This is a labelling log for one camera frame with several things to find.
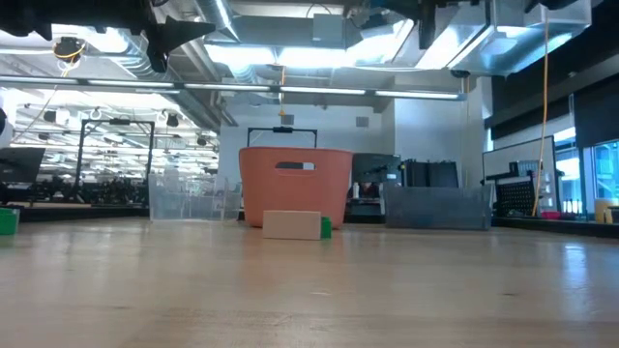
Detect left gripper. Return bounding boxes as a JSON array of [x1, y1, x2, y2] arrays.
[[144, 15, 217, 73]]

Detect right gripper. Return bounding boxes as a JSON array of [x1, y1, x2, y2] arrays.
[[371, 0, 439, 50]]

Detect plain wooden block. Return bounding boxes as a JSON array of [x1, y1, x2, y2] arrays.
[[262, 210, 322, 242]]

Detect grey ceiling junction box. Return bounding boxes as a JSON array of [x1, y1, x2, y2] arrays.
[[312, 13, 347, 43]]

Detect long ceiling light bar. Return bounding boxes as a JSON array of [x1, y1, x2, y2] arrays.
[[0, 74, 466, 102]]

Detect black equipment cabinet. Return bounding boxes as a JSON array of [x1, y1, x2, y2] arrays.
[[351, 153, 402, 221]]

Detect clear plastic bin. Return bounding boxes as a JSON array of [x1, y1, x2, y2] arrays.
[[148, 173, 242, 222]]

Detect black storage crates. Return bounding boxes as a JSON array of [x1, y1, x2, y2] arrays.
[[401, 159, 459, 189]]

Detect grey partition panel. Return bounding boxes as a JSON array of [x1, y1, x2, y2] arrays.
[[482, 135, 557, 214]]

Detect orange plastic bin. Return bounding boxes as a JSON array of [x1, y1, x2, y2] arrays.
[[238, 146, 354, 230]]

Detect grey plastic bin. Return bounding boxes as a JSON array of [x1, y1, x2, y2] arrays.
[[381, 183, 493, 231]]

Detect black computer monitor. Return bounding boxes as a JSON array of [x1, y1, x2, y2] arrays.
[[0, 147, 46, 185]]

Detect black pegboard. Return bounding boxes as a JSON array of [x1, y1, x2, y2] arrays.
[[495, 176, 537, 218]]

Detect silver round spiral duct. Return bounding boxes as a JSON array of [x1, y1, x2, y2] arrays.
[[195, 0, 241, 43]]

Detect silver rectangular air duct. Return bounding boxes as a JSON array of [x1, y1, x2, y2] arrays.
[[345, 0, 594, 78]]

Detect black metal gantry frame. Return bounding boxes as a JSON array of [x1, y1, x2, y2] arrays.
[[75, 119, 156, 199]]

